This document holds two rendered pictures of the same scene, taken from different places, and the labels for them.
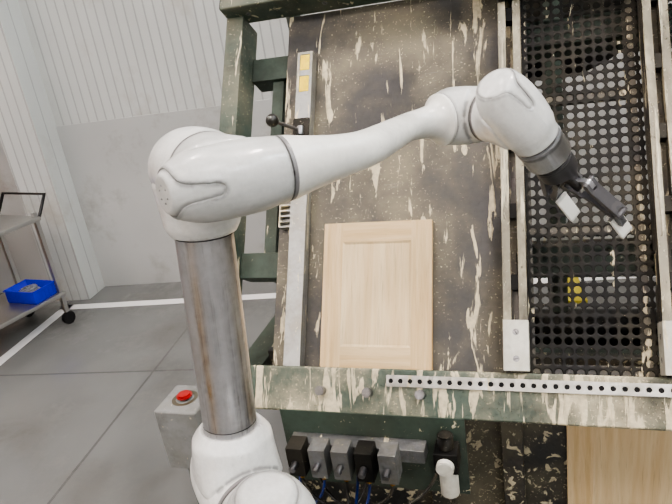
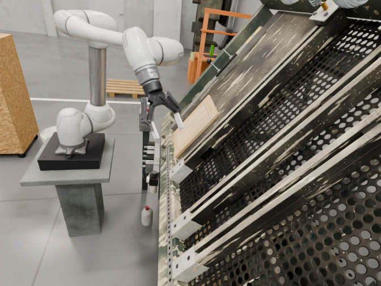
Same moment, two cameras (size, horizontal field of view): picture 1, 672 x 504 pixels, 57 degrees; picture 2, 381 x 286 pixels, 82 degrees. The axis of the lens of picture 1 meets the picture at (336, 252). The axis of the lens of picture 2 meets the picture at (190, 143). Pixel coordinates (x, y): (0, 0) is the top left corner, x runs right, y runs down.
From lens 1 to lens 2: 154 cm
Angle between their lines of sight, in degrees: 54
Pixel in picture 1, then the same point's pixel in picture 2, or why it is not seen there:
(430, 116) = not seen: hidden behind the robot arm
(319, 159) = (72, 26)
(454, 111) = not seen: hidden behind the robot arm
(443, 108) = not seen: hidden behind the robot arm
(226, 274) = (91, 58)
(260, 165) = (59, 19)
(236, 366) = (92, 85)
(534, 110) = (126, 49)
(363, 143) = (86, 29)
